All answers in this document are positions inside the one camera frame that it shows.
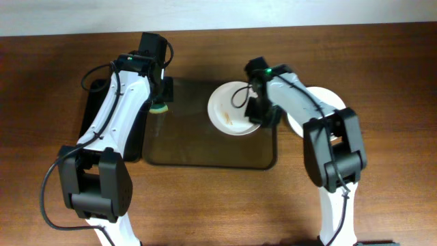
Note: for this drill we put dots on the white plate with faint stain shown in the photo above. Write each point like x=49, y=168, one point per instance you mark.
x=227, y=105

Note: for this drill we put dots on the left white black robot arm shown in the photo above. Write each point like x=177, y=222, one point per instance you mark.
x=94, y=179

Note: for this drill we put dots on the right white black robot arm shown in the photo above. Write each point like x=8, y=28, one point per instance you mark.
x=334, y=153

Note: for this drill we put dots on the small black tray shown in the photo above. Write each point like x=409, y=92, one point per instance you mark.
x=92, y=109

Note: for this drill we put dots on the white plate with brown smear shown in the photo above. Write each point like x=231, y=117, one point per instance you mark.
x=326, y=96

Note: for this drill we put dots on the green and yellow sponge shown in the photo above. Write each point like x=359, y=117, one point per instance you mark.
x=158, y=108

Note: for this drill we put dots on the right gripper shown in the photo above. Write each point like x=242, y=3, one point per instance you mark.
x=261, y=113

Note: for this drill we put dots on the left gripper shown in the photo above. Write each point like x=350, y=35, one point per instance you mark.
x=165, y=91

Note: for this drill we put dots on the large brown serving tray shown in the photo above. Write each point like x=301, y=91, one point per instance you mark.
x=185, y=136

